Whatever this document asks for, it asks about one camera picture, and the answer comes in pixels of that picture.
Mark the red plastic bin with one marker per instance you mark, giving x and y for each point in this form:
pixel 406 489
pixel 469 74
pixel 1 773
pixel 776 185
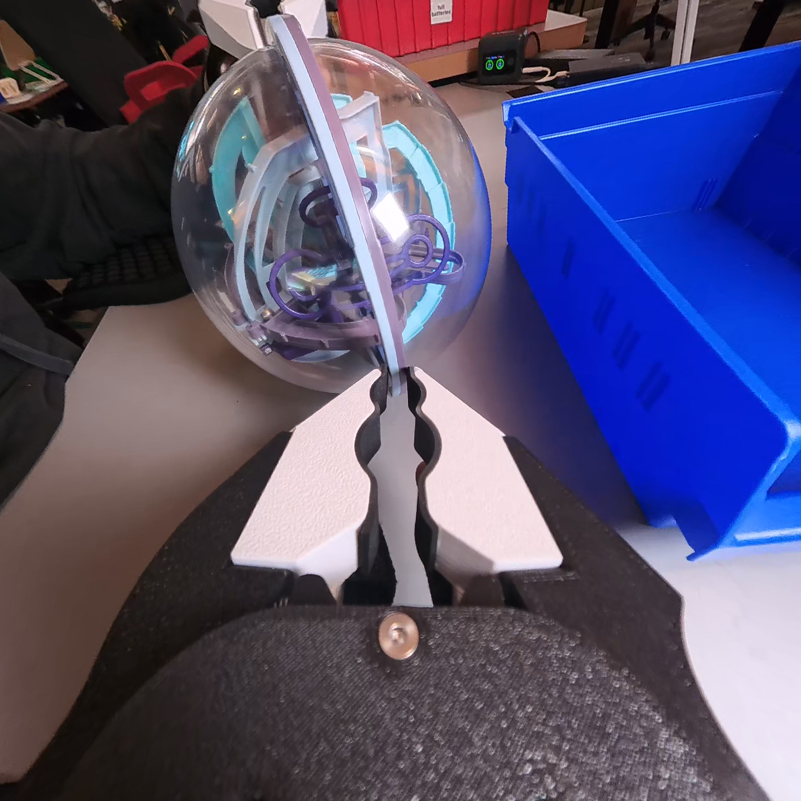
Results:
pixel 400 25

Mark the black charger green display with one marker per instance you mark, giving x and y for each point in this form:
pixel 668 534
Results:
pixel 500 59

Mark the clear maze ball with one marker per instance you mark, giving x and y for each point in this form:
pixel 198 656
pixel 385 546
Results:
pixel 281 219

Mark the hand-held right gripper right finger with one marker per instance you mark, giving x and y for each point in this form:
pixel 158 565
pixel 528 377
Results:
pixel 488 500

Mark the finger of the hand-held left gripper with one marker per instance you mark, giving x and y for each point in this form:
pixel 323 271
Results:
pixel 310 17
pixel 231 22

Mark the black armrest pad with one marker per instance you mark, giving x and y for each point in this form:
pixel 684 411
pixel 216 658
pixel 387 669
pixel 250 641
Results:
pixel 125 275

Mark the black power brick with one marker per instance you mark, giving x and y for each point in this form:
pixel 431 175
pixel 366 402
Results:
pixel 607 66

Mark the person's left forearm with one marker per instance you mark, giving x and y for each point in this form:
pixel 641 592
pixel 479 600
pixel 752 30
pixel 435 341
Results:
pixel 94 188

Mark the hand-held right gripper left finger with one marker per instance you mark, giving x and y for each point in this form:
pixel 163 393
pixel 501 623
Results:
pixel 306 500

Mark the blue plastic bin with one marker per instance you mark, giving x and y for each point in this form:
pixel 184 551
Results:
pixel 657 281

